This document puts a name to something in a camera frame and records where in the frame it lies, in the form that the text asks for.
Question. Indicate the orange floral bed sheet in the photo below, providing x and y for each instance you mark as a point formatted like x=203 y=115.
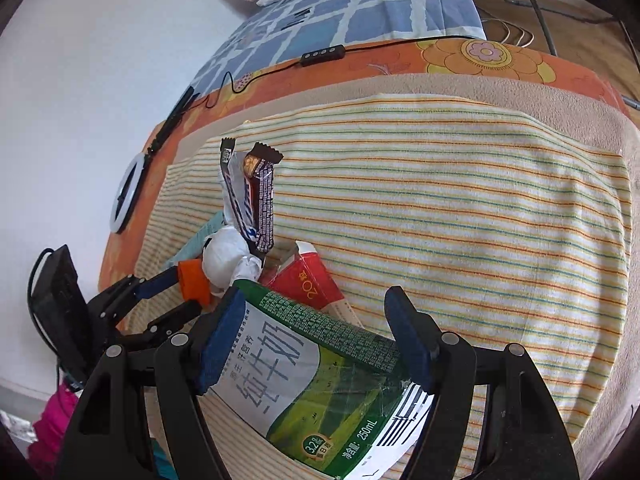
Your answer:
x=375 y=62

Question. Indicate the small orange box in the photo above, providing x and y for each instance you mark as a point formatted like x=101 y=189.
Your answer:
x=195 y=280

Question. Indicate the red and white carton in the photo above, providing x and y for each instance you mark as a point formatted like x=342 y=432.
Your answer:
x=310 y=280

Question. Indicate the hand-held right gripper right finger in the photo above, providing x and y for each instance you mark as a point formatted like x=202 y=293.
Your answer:
x=407 y=340

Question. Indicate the striped towel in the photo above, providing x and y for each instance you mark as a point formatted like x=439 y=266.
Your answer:
x=450 y=210
x=500 y=90

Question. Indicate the brown candy bar wrapper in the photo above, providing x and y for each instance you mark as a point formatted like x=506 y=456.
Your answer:
x=260 y=195

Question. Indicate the green and white milk carton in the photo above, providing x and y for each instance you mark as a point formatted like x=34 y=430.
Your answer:
x=300 y=375

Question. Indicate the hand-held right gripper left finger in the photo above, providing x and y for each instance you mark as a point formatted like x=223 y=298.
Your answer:
x=220 y=345

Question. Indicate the blue plaid bed sheet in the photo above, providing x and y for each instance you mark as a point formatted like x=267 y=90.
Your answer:
x=325 y=20

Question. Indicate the teal plastic bin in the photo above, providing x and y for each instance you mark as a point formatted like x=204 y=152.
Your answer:
x=160 y=465

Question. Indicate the light blue squeeze tube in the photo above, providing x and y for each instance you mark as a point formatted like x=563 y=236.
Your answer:
x=197 y=242

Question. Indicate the pink cloth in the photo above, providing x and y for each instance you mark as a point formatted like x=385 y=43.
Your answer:
x=50 y=425

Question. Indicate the crumpled white plastic bag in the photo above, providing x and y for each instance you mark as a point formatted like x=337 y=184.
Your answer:
x=230 y=260

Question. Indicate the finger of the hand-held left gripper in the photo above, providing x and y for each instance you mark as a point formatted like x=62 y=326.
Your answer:
x=175 y=317
x=160 y=282

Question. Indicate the black folded tripod stand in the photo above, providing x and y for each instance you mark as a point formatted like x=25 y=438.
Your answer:
x=172 y=117

